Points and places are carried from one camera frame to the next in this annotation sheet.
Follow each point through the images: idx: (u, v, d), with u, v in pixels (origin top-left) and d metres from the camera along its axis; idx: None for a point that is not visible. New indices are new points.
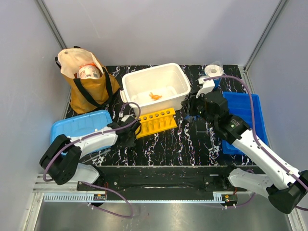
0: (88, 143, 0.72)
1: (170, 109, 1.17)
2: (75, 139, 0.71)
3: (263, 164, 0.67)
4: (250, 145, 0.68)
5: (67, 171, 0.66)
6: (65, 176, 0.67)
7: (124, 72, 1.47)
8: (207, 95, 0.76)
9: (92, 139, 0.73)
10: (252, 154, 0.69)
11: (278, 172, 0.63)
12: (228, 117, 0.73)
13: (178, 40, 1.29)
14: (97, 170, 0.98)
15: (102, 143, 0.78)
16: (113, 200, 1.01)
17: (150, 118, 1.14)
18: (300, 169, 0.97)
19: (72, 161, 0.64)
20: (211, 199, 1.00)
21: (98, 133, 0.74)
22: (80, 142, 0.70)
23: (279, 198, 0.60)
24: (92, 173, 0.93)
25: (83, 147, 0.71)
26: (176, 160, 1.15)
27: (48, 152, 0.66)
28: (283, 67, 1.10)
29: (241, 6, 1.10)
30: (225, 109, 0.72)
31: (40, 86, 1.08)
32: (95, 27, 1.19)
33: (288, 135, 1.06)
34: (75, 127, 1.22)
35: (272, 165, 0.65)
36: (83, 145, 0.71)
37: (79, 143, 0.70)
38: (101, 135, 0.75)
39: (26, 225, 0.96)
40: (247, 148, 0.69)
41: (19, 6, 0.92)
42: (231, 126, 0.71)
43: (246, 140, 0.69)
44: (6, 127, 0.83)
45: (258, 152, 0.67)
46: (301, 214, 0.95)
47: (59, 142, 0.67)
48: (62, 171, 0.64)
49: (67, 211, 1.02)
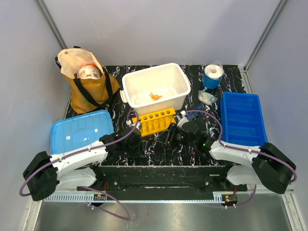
0: (68, 163, 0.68)
1: (170, 109, 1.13)
2: (55, 159, 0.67)
3: (234, 158, 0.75)
4: (218, 148, 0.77)
5: (44, 189, 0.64)
6: (43, 193, 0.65)
7: (124, 72, 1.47)
8: (184, 124, 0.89)
9: (75, 158, 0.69)
10: (224, 156, 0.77)
11: (243, 155, 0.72)
12: (203, 138, 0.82)
13: (178, 39, 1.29)
14: (94, 173, 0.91)
15: (88, 161, 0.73)
16: (111, 200, 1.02)
17: (150, 118, 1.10)
18: (300, 168, 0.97)
19: (48, 182, 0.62)
20: (211, 199, 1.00)
21: (84, 150, 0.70)
22: (59, 162, 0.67)
23: (264, 176, 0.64)
24: (86, 179, 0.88)
25: (62, 168, 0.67)
26: (177, 160, 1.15)
27: (29, 167, 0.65)
28: (284, 67, 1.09)
29: (241, 6, 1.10)
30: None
31: (40, 87, 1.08)
32: (95, 26, 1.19)
33: (288, 135, 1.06)
34: (75, 127, 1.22)
35: (237, 152, 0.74)
36: (62, 165, 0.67)
37: (58, 163, 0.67)
38: (87, 153, 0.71)
39: (26, 225, 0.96)
40: (218, 153, 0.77)
41: (19, 6, 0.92)
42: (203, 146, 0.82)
43: (215, 147, 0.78)
44: (6, 127, 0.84)
45: (224, 150, 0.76)
46: (301, 215, 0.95)
47: (40, 159, 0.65)
48: (36, 191, 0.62)
49: (67, 210, 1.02)
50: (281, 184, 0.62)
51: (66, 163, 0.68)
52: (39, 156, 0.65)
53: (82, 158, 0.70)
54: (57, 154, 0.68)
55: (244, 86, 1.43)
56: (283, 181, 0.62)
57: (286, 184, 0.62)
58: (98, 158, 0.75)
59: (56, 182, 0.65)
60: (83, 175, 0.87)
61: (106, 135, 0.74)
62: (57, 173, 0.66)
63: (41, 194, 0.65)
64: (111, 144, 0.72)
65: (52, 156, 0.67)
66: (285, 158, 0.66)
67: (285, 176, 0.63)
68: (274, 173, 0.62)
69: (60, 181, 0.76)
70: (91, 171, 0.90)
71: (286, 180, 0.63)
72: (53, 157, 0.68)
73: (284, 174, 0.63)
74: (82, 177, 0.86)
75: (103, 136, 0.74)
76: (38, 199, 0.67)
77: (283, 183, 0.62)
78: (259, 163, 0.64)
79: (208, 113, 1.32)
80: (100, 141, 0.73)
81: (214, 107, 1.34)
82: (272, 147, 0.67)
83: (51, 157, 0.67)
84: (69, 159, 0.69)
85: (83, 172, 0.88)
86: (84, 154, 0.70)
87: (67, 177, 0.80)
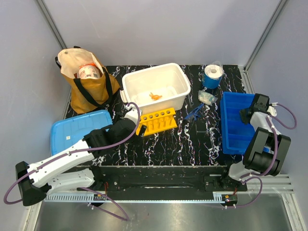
0: (46, 173, 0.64)
1: (170, 109, 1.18)
2: (32, 169, 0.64)
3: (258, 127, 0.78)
4: (259, 113, 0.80)
5: (32, 197, 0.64)
6: (32, 199, 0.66)
7: (124, 72, 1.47)
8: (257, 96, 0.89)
9: (53, 165, 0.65)
10: (256, 121, 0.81)
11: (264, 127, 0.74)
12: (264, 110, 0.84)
13: (177, 40, 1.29)
14: (92, 174, 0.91)
15: (73, 164, 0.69)
16: (108, 200, 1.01)
17: (150, 118, 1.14)
18: (300, 167, 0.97)
19: (27, 193, 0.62)
20: (211, 199, 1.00)
21: (63, 155, 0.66)
22: (37, 173, 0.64)
23: (250, 143, 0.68)
24: (84, 182, 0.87)
25: (39, 179, 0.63)
26: (177, 160, 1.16)
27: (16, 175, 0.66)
28: (284, 67, 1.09)
29: (241, 6, 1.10)
30: (264, 105, 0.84)
31: (40, 86, 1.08)
32: (95, 27, 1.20)
33: (287, 135, 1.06)
34: (75, 127, 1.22)
35: (263, 122, 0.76)
36: (38, 176, 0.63)
37: (34, 174, 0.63)
38: (68, 157, 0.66)
39: (26, 225, 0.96)
40: (257, 116, 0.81)
41: (19, 6, 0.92)
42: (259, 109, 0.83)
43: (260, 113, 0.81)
44: (6, 128, 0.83)
45: (261, 119, 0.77)
46: (302, 215, 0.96)
47: (19, 169, 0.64)
48: (23, 199, 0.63)
49: (67, 211, 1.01)
50: (251, 157, 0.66)
51: (44, 173, 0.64)
52: (19, 165, 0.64)
53: (62, 163, 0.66)
54: (36, 164, 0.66)
55: (244, 86, 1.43)
56: (256, 157, 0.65)
57: (254, 160, 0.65)
58: (84, 160, 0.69)
59: (40, 191, 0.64)
60: (79, 177, 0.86)
61: (90, 134, 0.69)
62: (36, 184, 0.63)
63: (31, 200, 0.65)
64: (96, 149, 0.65)
65: (30, 166, 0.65)
66: (283, 159, 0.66)
67: (261, 160, 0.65)
68: (258, 148, 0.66)
69: (53, 186, 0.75)
70: (89, 173, 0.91)
71: (258, 162, 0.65)
72: (32, 165, 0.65)
73: (263, 158, 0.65)
74: (79, 180, 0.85)
75: (88, 135, 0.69)
76: (33, 204, 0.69)
77: (254, 159, 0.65)
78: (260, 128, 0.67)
79: (208, 113, 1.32)
80: (83, 142, 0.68)
81: (214, 107, 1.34)
82: (287, 142, 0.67)
83: (28, 167, 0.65)
84: (46, 167, 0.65)
85: (81, 174, 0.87)
86: (64, 159, 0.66)
87: (60, 181, 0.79)
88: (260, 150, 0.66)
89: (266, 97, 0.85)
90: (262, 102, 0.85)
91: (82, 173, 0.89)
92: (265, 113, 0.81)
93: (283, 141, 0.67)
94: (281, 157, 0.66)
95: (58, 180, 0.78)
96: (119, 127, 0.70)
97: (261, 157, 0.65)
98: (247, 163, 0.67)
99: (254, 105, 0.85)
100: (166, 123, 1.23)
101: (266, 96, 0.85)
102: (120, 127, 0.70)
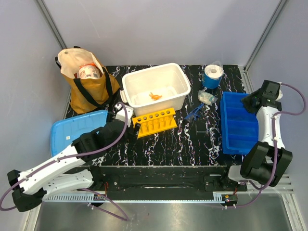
0: (35, 181, 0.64)
1: (170, 109, 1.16)
2: (22, 178, 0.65)
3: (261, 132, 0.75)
4: (266, 113, 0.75)
5: (26, 203, 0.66)
6: (27, 205, 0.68)
7: (124, 72, 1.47)
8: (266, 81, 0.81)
9: (42, 173, 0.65)
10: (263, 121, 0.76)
11: (266, 135, 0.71)
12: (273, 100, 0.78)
13: (177, 40, 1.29)
14: (90, 176, 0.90)
15: (64, 170, 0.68)
16: (106, 200, 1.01)
17: (150, 118, 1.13)
18: (301, 168, 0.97)
19: (19, 200, 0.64)
20: (211, 199, 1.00)
21: (51, 162, 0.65)
22: (27, 181, 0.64)
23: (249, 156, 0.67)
24: (83, 184, 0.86)
25: (29, 187, 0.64)
26: (177, 160, 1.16)
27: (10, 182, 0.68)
28: (284, 67, 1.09)
29: (241, 6, 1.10)
30: (274, 94, 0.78)
31: (40, 86, 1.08)
32: (95, 27, 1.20)
33: (287, 135, 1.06)
34: (75, 127, 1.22)
35: (267, 128, 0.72)
36: (28, 185, 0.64)
37: (25, 183, 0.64)
38: (57, 164, 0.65)
39: (26, 225, 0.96)
40: (263, 115, 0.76)
41: (19, 6, 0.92)
42: (268, 101, 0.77)
43: (267, 109, 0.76)
44: (6, 127, 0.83)
45: (266, 118, 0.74)
46: (302, 215, 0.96)
47: (11, 177, 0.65)
48: (17, 206, 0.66)
49: (68, 211, 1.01)
50: (248, 169, 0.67)
51: (33, 181, 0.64)
52: (10, 174, 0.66)
53: (51, 170, 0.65)
54: (26, 172, 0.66)
55: (244, 86, 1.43)
56: (253, 170, 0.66)
57: (251, 173, 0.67)
58: (74, 165, 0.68)
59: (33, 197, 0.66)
60: (77, 179, 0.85)
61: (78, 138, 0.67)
62: (27, 192, 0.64)
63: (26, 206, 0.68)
64: (84, 154, 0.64)
65: (20, 174, 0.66)
66: (280, 174, 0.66)
67: (257, 173, 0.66)
68: (256, 163, 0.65)
69: (48, 190, 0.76)
70: (87, 173, 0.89)
71: (254, 175, 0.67)
72: (22, 173, 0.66)
73: (260, 172, 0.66)
74: (77, 183, 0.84)
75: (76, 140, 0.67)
76: (30, 209, 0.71)
77: (251, 172, 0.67)
78: (261, 144, 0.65)
79: (208, 113, 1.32)
80: (72, 147, 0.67)
81: (214, 107, 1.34)
82: (288, 159, 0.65)
83: (19, 175, 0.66)
84: (35, 175, 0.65)
85: (78, 176, 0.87)
86: (53, 166, 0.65)
87: (57, 185, 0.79)
88: (257, 165, 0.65)
89: (276, 85, 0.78)
90: (272, 90, 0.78)
91: (80, 174, 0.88)
92: (272, 109, 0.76)
93: (285, 158, 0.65)
94: (279, 171, 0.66)
95: (55, 184, 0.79)
96: (108, 130, 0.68)
97: (258, 171, 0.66)
98: (243, 173, 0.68)
99: (263, 95, 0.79)
100: (165, 123, 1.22)
101: (276, 83, 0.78)
102: (109, 130, 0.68)
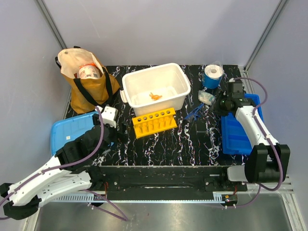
0: (23, 194, 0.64)
1: (170, 109, 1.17)
2: (11, 191, 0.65)
3: (250, 133, 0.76)
4: (246, 112, 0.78)
5: (20, 212, 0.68)
6: (23, 213, 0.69)
7: (124, 72, 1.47)
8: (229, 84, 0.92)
9: (29, 185, 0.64)
10: (246, 122, 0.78)
11: (258, 135, 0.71)
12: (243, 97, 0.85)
13: (177, 40, 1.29)
14: (88, 178, 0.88)
15: (51, 180, 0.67)
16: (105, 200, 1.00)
17: (150, 118, 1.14)
18: (301, 168, 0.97)
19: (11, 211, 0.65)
20: (211, 199, 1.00)
21: (36, 175, 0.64)
22: (15, 195, 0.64)
23: (252, 161, 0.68)
24: (80, 186, 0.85)
25: (18, 199, 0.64)
26: (177, 160, 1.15)
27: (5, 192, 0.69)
28: (284, 67, 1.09)
29: (241, 6, 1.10)
30: (241, 92, 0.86)
31: (40, 86, 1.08)
32: (95, 27, 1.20)
33: (287, 135, 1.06)
34: (75, 128, 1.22)
35: (255, 128, 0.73)
36: (17, 198, 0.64)
37: (14, 196, 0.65)
38: (42, 176, 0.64)
39: (26, 226, 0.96)
40: (243, 116, 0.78)
41: (19, 6, 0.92)
42: (240, 100, 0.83)
43: (244, 109, 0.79)
44: (6, 127, 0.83)
45: (248, 118, 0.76)
46: (302, 215, 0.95)
47: (2, 190, 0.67)
48: (12, 215, 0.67)
49: (68, 211, 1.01)
50: (256, 175, 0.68)
51: (21, 194, 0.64)
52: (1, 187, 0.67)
53: (37, 182, 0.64)
54: (15, 185, 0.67)
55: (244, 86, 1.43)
56: (261, 173, 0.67)
57: (260, 177, 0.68)
58: (60, 174, 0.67)
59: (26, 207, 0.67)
60: (74, 183, 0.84)
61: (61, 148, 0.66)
62: (17, 204, 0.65)
63: (23, 213, 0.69)
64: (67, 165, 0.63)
65: (9, 187, 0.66)
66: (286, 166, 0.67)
67: (266, 174, 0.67)
68: (261, 166, 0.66)
69: (43, 198, 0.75)
70: (84, 176, 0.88)
71: (263, 177, 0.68)
72: (11, 186, 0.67)
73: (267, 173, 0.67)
74: (74, 186, 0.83)
75: (58, 150, 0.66)
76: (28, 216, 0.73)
77: (261, 176, 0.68)
78: (258, 148, 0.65)
79: (208, 113, 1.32)
80: (56, 158, 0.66)
81: None
82: (287, 152, 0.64)
83: (8, 188, 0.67)
84: (23, 188, 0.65)
85: (75, 179, 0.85)
86: (38, 179, 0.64)
87: (52, 191, 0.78)
88: (263, 168, 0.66)
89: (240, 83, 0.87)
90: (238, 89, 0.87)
91: (77, 177, 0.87)
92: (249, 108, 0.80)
93: (285, 153, 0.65)
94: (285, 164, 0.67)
95: (49, 191, 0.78)
96: (88, 137, 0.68)
97: (265, 173, 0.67)
98: (253, 180, 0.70)
99: (232, 95, 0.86)
100: (165, 123, 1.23)
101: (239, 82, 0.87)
102: (88, 139, 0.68)
